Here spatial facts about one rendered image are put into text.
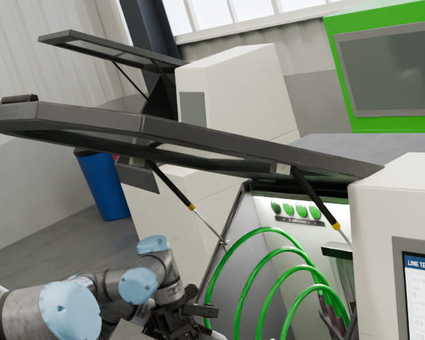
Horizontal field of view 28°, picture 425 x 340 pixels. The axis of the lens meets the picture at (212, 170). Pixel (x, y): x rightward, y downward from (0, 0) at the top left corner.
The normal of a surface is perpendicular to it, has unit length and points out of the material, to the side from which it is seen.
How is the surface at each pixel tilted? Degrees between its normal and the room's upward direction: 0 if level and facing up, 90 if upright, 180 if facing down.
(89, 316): 83
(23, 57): 90
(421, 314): 76
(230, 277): 90
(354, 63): 90
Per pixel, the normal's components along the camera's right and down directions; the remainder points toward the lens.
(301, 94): -0.73, 0.37
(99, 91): 0.62, 0.00
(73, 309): 0.86, -0.31
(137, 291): -0.28, 0.31
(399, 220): -0.82, 0.13
